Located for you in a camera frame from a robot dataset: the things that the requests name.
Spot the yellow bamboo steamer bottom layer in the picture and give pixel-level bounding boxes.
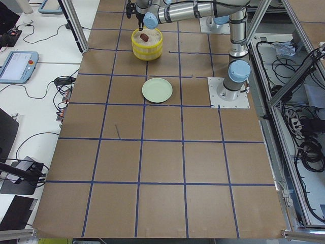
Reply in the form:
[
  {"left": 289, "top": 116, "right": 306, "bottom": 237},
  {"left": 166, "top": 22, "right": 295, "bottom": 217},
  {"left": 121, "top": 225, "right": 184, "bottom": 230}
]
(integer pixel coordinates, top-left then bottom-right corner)
[{"left": 133, "top": 48, "right": 163, "bottom": 61}]

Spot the blue teach pendant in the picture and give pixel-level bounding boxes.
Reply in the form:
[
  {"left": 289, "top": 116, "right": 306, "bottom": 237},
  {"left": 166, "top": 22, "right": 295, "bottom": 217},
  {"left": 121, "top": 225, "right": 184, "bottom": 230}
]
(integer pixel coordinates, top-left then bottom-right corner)
[
  {"left": 1, "top": 51, "right": 39, "bottom": 84},
  {"left": 38, "top": 0, "right": 63, "bottom": 15}
]

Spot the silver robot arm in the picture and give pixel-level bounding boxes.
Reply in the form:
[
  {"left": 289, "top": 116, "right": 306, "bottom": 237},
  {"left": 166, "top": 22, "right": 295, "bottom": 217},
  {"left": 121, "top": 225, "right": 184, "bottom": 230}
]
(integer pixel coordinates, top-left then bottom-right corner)
[{"left": 125, "top": 1, "right": 251, "bottom": 101}]

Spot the yellow bamboo steamer layer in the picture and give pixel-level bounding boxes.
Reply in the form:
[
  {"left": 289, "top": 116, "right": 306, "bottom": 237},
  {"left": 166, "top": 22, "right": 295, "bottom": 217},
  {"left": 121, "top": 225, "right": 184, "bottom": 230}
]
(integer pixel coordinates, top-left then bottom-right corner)
[
  {"left": 133, "top": 48, "right": 163, "bottom": 61},
  {"left": 131, "top": 27, "right": 163, "bottom": 53}
]

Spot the black laptop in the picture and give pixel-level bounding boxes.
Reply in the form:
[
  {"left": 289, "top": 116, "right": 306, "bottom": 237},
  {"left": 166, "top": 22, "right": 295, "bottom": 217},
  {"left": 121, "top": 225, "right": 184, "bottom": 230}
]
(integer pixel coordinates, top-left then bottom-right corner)
[{"left": 0, "top": 109, "right": 19, "bottom": 163}]

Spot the light green round plate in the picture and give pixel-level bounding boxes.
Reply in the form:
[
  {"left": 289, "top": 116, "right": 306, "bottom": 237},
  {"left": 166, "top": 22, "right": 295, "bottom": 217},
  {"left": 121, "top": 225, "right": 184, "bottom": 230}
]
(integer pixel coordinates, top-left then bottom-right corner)
[{"left": 142, "top": 78, "right": 173, "bottom": 103}]

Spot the brown steamed bun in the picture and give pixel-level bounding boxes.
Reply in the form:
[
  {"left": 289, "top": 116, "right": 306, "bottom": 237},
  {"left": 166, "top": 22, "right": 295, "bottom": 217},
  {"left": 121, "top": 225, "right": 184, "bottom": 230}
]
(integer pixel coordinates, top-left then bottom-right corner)
[{"left": 140, "top": 33, "right": 149, "bottom": 42}]

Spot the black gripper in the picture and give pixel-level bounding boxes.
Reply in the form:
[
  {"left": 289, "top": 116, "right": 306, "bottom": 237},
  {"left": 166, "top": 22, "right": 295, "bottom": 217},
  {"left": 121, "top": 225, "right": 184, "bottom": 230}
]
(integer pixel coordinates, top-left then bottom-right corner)
[{"left": 136, "top": 11, "right": 145, "bottom": 31}]

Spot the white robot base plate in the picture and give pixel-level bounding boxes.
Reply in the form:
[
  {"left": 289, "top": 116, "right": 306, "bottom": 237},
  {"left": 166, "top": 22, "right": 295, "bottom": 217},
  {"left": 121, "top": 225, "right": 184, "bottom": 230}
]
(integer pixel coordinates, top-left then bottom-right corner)
[{"left": 207, "top": 77, "right": 250, "bottom": 109}]

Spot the black power adapter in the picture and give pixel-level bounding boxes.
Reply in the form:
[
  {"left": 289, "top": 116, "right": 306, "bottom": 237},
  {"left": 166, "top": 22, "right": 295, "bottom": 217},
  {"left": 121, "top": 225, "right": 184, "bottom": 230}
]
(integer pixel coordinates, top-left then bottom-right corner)
[{"left": 54, "top": 77, "right": 76, "bottom": 86}]

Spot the black cable bundle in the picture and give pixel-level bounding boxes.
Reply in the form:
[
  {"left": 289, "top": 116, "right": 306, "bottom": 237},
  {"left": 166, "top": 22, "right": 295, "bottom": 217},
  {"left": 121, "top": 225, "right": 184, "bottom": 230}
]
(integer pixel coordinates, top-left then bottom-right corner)
[{"left": 294, "top": 138, "right": 325, "bottom": 173}]

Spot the aluminium frame post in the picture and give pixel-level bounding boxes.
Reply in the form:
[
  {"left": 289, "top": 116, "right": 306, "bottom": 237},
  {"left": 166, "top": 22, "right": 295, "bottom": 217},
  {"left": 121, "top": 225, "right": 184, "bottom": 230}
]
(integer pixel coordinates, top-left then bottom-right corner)
[{"left": 58, "top": 0, "right": 89, "bottom": 54}]

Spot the yellow bamboo steamer top layer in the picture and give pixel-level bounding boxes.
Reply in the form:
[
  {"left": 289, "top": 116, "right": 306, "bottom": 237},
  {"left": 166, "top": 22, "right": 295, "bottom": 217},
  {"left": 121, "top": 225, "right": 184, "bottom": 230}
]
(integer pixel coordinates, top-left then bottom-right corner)
[{"left": 131, "top": 27, "right": 163, "bottom": 53}]

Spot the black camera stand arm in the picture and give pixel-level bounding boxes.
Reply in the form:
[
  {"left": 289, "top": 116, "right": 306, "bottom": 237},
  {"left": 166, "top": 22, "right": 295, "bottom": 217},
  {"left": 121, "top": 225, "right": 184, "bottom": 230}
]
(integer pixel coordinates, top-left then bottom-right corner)
[{"left": 1, "top": 160, "right": 45, "bottom": 186}]

